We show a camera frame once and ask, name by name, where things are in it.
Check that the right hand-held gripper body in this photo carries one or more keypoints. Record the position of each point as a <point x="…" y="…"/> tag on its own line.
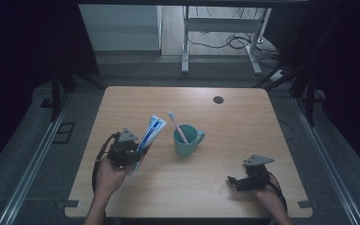
<point x="258" y="176"/>

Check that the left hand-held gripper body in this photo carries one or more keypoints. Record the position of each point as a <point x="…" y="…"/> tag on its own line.
<point x="122" y="153"/>

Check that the white blue toothpaste tube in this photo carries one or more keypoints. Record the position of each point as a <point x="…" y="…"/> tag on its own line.
<point x="150" y="134"/>

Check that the pink toothbrush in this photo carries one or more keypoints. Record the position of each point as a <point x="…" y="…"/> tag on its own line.
<point x="178" y="126"/>

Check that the teal cup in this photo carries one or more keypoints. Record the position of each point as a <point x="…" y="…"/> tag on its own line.
<point x="187" y="145"/>

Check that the person's right hand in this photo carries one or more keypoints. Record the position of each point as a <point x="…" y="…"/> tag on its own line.
<point x="270" y="198"/>

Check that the person's left hand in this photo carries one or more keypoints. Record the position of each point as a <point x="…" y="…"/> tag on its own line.
<point x="111" y="179"/>

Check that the dark round table grommet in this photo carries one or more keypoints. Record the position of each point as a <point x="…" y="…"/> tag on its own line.
<point x="218" y="100"/>

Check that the black metal stand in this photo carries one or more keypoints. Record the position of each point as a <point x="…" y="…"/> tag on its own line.
<point x="309" y="93"/>
<point x="55" y="93"/>

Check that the small black floor plate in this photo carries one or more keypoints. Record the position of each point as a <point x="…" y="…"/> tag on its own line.
<point x="46" y="103"/>

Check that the white power strip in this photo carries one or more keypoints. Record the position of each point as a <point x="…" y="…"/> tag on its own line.
<point x="278" y="75"/>

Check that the white cabinet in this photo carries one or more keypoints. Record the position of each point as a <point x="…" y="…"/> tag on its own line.
<point x="122" y="28"/>

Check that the dark curtain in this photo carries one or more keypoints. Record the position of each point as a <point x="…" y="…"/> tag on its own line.
<point x="18" y="62"/>
<point x="350" y="78"/>

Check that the grey metal floor rail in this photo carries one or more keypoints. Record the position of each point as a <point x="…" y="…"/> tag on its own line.
<point x="325" y="159"/>
<point x="31" y="168"/>

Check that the white metal desk frame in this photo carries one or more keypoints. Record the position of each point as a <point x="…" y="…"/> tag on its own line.
<point x="222" y="25"/>

